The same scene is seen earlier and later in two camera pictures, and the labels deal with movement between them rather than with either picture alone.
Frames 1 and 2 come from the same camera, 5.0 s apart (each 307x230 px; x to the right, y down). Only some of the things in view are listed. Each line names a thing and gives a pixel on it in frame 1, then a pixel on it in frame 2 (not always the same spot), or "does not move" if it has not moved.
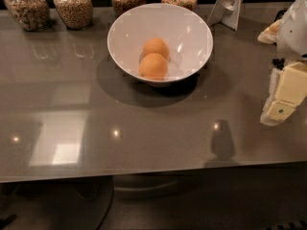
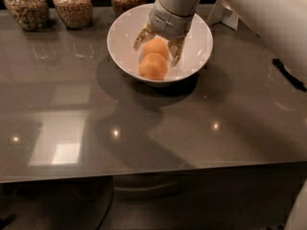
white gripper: (295, 33) → (170, 23)
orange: (156, 45) does not move
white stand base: (227, 5) does not move
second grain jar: (74, 4) does not move
